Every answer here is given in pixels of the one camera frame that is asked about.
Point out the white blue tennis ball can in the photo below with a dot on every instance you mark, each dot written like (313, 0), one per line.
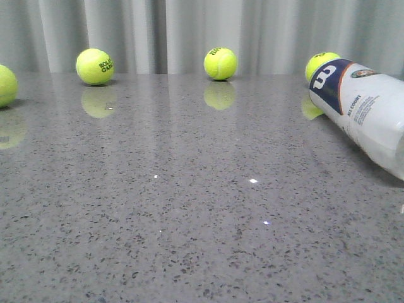
(366, 105)

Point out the centre yellow tennis ball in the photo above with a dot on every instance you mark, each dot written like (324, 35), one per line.
(220, 63)

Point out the yellow tennis ball with print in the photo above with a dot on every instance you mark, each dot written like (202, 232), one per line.
(94, 67)

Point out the right yellow tennis ball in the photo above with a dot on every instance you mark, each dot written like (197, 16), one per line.
(316, 61)

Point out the far-left yellow tennis ball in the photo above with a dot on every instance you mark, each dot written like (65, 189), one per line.
(8, 86)

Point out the grey pleated curtain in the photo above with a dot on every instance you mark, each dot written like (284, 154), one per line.
(268, 37)

